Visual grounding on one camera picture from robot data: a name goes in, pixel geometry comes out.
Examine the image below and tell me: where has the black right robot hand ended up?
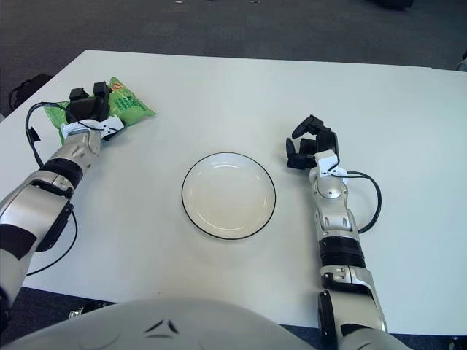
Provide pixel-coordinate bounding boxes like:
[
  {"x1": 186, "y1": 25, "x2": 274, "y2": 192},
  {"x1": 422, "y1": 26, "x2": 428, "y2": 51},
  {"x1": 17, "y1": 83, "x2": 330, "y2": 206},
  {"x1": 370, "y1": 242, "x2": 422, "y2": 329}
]
[{"x1": 285, "y1": 114, "x2": 339, "y2": 169}]

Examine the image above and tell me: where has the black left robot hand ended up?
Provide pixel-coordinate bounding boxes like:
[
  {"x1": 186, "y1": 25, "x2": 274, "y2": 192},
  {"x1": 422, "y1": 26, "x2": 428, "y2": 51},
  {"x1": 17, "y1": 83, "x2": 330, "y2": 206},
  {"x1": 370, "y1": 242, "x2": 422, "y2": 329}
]
[{"x1": 64, "y1": 82, "x2": 112, "y2": 125}]

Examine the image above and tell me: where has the green snack bag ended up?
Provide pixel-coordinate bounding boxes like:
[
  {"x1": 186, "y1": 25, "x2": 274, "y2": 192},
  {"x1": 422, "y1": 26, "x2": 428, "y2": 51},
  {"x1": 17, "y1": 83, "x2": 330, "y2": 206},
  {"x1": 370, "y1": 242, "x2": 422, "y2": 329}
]
[{"x1": 43, "y1": 76, "x2": 158, "y2": 128}]

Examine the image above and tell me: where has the white plate with black rim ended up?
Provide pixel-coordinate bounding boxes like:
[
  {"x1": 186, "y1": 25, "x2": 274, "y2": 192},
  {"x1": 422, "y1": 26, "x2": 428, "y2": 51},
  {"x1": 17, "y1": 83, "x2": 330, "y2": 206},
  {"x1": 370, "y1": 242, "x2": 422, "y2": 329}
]
[{"x1": 180, "y1": 152, "x2": 277, "y2": 241}]

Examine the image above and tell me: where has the black backpack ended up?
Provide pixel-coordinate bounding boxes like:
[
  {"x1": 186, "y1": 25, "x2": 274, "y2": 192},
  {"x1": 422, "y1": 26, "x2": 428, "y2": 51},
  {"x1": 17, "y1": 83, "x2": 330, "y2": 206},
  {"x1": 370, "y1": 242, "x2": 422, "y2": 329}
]
[{"x1": 7, "y1": 74, "x2": 54, "y2": 109}]

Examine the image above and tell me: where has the grey robot torso shell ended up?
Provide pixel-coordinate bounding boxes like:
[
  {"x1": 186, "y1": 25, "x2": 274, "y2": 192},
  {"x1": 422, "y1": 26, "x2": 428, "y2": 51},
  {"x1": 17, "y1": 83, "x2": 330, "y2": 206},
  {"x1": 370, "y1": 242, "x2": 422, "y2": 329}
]
[{"x1": 0, "y1": 297, "x2": 329, "y2": 350}]

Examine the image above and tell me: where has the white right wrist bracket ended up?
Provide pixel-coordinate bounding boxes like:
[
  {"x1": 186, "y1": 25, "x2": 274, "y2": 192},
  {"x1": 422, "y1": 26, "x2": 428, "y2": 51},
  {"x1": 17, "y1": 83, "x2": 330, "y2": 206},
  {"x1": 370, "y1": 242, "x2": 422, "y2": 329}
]
[{"x1": 313, "y1": 149, "x2": 347, "y2": 179}]

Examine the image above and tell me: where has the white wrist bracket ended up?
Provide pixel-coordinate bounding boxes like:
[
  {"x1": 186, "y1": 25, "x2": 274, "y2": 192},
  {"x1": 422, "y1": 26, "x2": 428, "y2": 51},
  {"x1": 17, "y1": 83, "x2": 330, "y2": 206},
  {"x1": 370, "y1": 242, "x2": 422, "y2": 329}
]
[
  {"x1": 60, "y1": 114, "x2": 126, "y2": 141},
  {"x1": 313, "y1": 149, "x2": 347, "y2": 179}
]

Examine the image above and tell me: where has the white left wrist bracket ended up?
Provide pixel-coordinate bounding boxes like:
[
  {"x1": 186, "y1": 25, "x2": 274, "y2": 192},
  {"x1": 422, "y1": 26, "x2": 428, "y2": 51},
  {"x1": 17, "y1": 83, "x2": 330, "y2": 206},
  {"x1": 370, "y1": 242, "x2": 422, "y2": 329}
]
[{"x1": 60, "y1": 114, "x2": 126, "y2": 141}]

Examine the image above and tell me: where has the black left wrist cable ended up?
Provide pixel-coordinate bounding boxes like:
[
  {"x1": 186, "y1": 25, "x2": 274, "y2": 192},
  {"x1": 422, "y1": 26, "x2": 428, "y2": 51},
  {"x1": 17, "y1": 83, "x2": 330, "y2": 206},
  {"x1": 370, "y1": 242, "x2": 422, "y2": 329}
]
[{"x1": 24, "y1": 101, "x2": 70, "y2": 168}]

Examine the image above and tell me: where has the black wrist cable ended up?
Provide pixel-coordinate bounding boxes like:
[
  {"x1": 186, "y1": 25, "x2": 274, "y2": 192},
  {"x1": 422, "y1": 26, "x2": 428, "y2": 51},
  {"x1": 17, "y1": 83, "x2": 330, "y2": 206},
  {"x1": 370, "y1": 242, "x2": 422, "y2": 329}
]
[
  {"x1": 339, "y1": 171, "x2": 382, "y2": 234},
  {"x1": 24, "y1": 101, "x2": 70, "y2": 168}
]

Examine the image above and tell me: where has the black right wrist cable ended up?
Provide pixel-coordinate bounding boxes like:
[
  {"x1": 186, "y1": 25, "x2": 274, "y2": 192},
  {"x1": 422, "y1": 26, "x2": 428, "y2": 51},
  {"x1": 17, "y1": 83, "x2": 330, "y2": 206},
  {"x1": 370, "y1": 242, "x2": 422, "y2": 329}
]
[{"x1": 339, "y1": 171, "x2": 382, "y2": 234}]

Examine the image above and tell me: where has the black left elbow cable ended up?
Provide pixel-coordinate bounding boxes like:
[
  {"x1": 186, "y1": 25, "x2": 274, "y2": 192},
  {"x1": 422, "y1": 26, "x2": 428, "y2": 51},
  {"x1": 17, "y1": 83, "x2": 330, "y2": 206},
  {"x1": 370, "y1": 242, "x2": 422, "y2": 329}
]
[{"x1": 27, "y1": 206, "x2": 79, "y2": 276}]

